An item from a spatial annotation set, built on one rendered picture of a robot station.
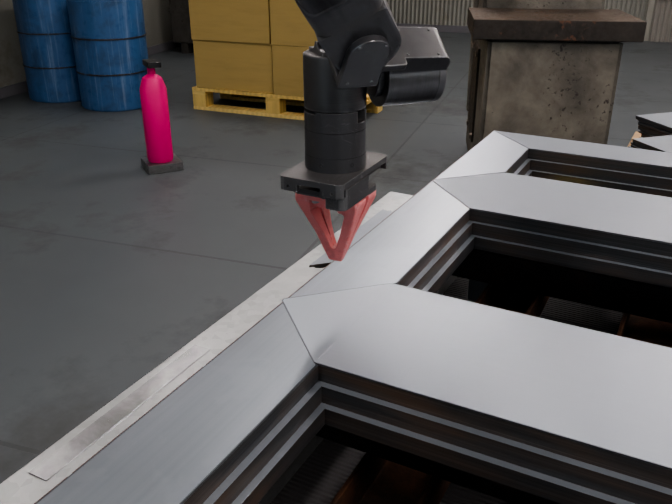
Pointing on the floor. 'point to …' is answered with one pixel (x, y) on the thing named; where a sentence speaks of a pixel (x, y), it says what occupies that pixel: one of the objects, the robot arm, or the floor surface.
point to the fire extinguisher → (156, 123)
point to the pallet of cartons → (251, 55)
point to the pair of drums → (83, 51)
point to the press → (545, 67)
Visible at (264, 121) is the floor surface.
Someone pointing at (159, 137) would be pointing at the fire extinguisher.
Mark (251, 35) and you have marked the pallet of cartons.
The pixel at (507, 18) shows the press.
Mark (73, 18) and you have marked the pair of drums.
